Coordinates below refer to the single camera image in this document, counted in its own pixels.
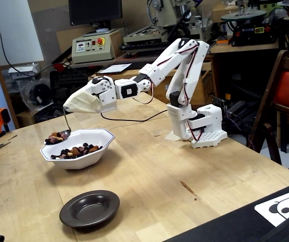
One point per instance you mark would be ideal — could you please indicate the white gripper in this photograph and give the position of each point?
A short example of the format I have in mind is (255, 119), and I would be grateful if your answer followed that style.
(105, 96)

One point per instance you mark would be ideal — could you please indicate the bent metal spoon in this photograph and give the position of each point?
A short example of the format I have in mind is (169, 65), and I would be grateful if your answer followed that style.
(66, 132)

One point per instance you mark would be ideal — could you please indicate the trail mix nuts and raisins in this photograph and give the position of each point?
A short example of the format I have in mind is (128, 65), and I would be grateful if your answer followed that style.
(83, 150)

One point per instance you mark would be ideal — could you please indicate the small trail mix portion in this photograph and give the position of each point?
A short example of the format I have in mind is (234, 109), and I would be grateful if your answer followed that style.
(54, 138)

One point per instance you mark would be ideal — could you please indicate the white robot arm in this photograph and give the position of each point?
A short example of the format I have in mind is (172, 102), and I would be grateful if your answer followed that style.
(197, 63)

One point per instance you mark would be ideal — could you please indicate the white octagonal bowl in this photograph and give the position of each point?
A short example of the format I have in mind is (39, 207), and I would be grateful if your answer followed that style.
(83, 161)

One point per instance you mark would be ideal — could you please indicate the brown plate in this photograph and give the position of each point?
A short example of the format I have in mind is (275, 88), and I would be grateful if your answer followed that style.
(88, 209)

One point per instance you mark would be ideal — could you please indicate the black storage crate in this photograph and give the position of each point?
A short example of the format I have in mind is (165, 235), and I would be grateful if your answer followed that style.
(71, 88)

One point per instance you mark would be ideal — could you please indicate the white paper sheet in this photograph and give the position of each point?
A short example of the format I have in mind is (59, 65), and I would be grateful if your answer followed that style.
(115, 68)

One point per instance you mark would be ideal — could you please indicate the wooden workbench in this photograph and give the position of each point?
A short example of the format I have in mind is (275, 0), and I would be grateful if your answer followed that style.
(124, 75)

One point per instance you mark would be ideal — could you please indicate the beige control box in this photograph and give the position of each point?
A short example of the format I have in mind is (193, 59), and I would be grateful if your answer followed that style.
(93, 54)

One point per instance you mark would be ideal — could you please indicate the clear plastic bag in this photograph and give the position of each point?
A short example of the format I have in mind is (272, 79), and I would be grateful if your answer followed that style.
(37, 94)

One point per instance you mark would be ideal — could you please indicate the black keyboard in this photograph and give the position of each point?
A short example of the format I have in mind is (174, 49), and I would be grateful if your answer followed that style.
(136, 64)

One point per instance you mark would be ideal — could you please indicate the small white box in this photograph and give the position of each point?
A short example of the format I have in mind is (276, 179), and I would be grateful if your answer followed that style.
(23, 70)

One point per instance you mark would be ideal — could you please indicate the black computer monitor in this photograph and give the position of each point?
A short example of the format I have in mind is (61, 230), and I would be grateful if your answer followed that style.
(96, 12)

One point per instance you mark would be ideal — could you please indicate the beige masking tape piece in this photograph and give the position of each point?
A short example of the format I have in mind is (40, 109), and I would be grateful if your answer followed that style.
(170, 137)

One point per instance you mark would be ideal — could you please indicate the white board panel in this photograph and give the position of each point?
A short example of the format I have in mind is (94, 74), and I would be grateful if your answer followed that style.
(15, 30)

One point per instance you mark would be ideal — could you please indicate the beige milling machine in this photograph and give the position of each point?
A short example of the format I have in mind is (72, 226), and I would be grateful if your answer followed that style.
(159, 12)

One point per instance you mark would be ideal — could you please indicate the brown cardboard box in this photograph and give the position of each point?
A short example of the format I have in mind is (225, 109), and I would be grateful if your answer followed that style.
(222, 12)

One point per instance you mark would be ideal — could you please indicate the wooden side table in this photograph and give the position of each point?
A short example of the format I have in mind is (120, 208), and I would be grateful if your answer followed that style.
(242, 48)

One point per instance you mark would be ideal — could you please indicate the black scroll saw machine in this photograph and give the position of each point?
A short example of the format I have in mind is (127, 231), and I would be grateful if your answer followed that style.
(250, 32)

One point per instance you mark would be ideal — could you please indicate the panda print paper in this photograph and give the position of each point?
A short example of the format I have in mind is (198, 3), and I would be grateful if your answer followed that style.
(273, 211)

